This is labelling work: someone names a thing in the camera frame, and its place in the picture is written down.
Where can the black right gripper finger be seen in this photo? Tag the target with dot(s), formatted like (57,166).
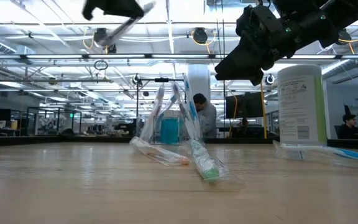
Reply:
(238,62)
(244,75)

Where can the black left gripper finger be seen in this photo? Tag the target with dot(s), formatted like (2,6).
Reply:
(136,8)

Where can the green toothbrush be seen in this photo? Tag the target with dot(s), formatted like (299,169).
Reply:
(204,161)

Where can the white toothbrush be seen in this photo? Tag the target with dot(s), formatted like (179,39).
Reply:
(153,112)

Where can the orange toothbrush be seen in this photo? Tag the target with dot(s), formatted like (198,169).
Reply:
(160,154)

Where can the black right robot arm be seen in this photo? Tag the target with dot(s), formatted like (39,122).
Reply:
(322,18)

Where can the white building column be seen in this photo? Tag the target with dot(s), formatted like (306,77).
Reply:
(199,77)

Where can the person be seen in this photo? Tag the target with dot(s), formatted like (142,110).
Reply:
(349,127)
(207,118)

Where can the white wipes canister green label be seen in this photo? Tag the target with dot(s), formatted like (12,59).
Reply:
(301,105)

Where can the yellow bin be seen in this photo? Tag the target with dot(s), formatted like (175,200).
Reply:
(14,124)

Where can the black aluminium table frame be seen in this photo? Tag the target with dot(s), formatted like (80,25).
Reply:
(42,141)

